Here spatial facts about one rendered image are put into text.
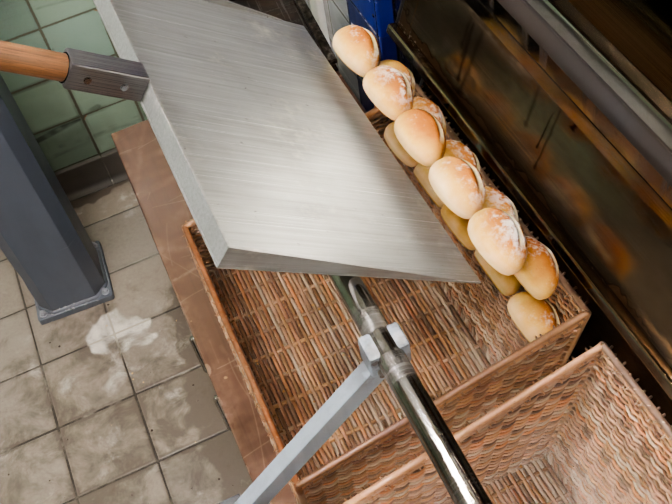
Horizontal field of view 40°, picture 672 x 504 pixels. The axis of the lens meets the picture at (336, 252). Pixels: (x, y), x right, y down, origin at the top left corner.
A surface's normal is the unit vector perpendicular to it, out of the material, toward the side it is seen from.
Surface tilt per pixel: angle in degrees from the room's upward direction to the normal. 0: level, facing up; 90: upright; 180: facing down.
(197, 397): 0
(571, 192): 70
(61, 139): 90
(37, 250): 90
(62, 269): 90
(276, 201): 38
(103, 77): 90
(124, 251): 0
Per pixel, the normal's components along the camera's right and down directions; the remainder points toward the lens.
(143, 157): -0.12, -0.60
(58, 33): 0.40, 0.69
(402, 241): 0.46, -0.72
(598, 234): -0.90, 0.16
